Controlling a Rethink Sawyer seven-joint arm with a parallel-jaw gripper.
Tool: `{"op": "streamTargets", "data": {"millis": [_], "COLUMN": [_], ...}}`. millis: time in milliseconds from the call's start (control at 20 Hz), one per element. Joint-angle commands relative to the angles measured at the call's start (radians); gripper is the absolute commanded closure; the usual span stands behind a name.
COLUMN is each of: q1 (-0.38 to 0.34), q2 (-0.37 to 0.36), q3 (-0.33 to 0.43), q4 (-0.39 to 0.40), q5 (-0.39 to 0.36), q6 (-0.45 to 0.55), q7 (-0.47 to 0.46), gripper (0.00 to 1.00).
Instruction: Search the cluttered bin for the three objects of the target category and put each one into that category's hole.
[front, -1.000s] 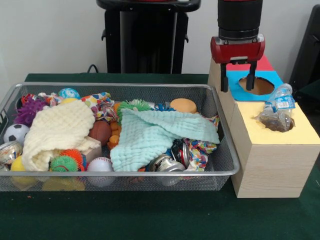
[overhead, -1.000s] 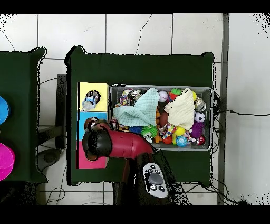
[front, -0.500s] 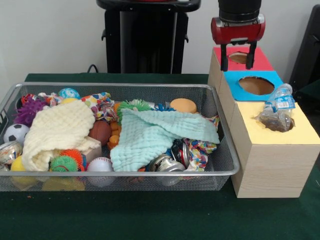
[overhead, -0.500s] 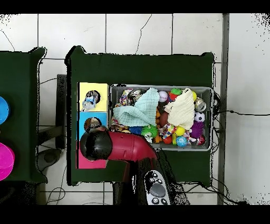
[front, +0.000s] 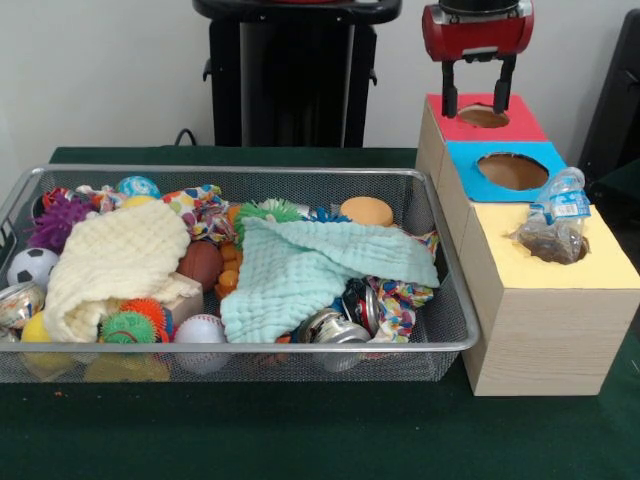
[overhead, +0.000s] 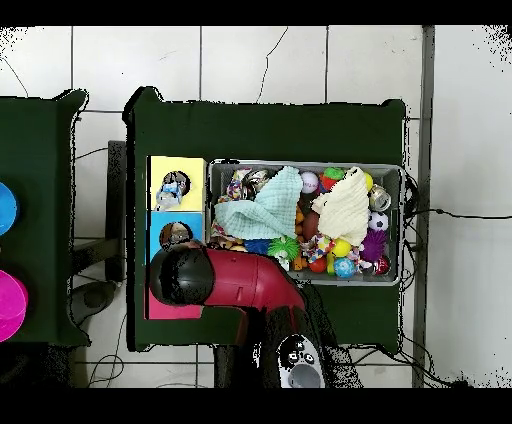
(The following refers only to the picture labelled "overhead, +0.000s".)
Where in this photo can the cream waffle cloth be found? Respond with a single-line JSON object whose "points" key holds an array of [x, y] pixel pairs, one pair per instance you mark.
{"points": [[344, 208]]}

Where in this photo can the crushed clear plastic bottle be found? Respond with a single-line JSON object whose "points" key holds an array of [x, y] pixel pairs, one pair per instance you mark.
{"points": [[170, 194]]}

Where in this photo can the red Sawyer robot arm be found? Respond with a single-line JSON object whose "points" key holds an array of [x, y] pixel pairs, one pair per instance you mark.
{"points": [[256, 280]]}

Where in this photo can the wooden box with three holes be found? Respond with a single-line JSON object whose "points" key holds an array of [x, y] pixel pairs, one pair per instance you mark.
{"points": [[196, 200]]}

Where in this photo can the mint green waffle cloth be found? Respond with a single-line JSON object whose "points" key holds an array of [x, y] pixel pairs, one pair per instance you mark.
{"points": [[272, 208]]}

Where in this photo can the white baseball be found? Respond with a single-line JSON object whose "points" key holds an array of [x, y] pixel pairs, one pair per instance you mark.
{"points": [[309, 182]]}

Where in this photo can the dark green table cloth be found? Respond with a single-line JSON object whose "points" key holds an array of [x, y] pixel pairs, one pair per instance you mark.
{"points": [[260, 132]]}

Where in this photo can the green and orange spiky ball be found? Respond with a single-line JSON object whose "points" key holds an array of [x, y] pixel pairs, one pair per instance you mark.
{"points": [[334, 173]]}

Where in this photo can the blue globe ball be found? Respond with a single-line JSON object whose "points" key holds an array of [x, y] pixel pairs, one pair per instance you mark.
{"points": [[345, 268]]}

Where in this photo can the yellow foam ball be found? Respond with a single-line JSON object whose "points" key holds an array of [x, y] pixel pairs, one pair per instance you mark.
{"points": [[368, 182]]}

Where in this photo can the purple spiky ball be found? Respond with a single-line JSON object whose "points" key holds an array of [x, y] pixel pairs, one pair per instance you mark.
{"points": [[374, 244]]}

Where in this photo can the small soccer ball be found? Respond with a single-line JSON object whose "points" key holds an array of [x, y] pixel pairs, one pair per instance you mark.
{"points": [[378, 221]]}

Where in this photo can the crushed silver drink can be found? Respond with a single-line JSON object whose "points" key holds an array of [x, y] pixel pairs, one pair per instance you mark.
{"points": [[380, 198]]}

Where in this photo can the dark green side table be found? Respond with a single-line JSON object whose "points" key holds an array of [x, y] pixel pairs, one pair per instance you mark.
{"points": [[40, 200]]}

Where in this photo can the blue round container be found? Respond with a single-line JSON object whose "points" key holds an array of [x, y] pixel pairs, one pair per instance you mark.
{"points": [[7, 208]]}

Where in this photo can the magenta round container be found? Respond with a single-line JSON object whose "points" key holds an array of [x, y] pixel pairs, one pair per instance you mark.
{"points": [[11, 306]]}

